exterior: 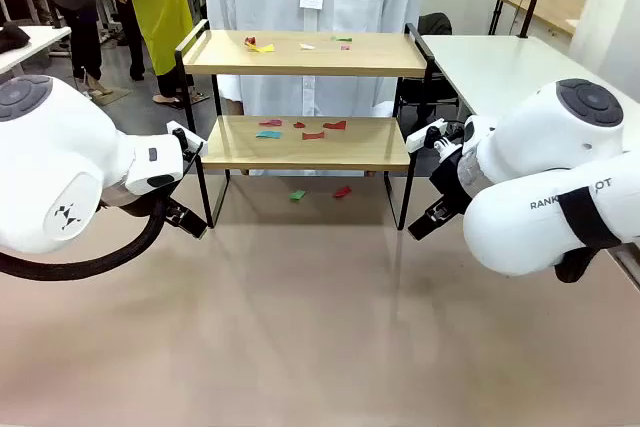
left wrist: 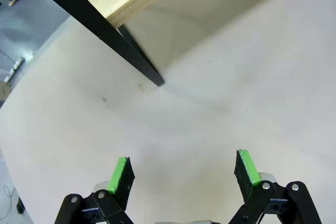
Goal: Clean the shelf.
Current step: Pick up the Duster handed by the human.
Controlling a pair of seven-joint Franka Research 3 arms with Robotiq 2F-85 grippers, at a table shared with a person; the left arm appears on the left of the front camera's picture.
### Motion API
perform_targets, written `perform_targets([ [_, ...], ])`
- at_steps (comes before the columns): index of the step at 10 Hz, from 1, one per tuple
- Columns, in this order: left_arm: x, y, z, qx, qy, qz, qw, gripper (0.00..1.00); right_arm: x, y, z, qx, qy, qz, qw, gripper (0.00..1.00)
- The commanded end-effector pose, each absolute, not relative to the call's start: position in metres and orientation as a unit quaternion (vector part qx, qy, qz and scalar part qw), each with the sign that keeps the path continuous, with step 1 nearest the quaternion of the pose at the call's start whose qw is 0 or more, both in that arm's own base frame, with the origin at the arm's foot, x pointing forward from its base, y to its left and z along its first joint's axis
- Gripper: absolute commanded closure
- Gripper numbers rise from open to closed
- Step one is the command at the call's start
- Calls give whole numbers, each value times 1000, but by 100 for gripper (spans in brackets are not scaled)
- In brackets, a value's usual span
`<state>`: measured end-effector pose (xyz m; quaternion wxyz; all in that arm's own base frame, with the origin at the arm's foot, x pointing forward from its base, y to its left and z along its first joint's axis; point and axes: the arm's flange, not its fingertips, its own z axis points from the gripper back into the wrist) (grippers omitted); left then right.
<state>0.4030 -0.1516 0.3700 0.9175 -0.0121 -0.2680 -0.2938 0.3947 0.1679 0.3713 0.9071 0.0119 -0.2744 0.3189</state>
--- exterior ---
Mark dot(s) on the yellow paper scrap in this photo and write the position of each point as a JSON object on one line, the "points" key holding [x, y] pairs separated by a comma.
{"points": [[264, 49]]}

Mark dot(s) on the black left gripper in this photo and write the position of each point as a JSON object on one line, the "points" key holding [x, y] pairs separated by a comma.
{"points": [[135, 203]]}

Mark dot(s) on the teal paper scrap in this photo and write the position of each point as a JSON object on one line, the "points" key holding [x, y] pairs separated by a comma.
{"points": [[268, 135]]}

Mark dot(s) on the grey metal table rail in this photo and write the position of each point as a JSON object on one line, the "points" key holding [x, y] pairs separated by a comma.
{"points": [[627, 262]]}

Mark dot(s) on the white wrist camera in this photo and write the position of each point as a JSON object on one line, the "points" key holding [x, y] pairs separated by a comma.
{"points": [[173, 126], [417, 139]]}

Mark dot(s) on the green floor mat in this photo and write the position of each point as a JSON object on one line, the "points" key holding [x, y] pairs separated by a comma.
{"points": [[112, 95]]}

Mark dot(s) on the black bundle on desk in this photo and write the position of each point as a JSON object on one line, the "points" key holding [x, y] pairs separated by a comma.
{"points": [[12, 37]]}

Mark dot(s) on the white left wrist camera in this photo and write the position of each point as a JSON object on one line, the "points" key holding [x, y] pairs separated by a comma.
{"points": [[173, 126]]}

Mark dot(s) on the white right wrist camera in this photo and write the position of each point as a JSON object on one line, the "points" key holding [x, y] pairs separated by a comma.
{"points": [[417, 139]]}

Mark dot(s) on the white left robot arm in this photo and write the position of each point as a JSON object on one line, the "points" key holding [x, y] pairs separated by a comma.
{"points": [[50, 172]]}

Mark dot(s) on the person's right hand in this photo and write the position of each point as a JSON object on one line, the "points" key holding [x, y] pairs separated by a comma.
{"points": [[237, 107]]}

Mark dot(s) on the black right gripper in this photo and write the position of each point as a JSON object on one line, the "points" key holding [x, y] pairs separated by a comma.
{"points": [[452, 182]]}

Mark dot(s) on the crumpled red paper scrap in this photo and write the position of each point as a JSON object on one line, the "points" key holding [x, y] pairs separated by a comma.
{"points": [[249, 40]]}

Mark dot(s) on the white side table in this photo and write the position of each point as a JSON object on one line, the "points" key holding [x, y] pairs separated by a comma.
{"points": [[500, 67]]}

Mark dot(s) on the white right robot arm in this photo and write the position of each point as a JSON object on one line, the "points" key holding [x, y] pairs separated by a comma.
{"points": [[525, 227]]}

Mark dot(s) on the two-tier wooden shelf black frame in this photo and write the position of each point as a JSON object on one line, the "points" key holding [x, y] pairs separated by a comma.
{"points": [[300, 59]]}

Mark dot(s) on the long green paper scrap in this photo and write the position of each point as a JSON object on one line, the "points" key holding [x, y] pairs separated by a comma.
{"points": [[342, 39]]}

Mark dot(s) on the wooden background table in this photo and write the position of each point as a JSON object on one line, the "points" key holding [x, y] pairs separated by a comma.
{"points": [[550, 9]]}

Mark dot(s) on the black office chair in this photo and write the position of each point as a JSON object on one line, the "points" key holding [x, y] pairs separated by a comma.
{"points": [[435, 24]]}

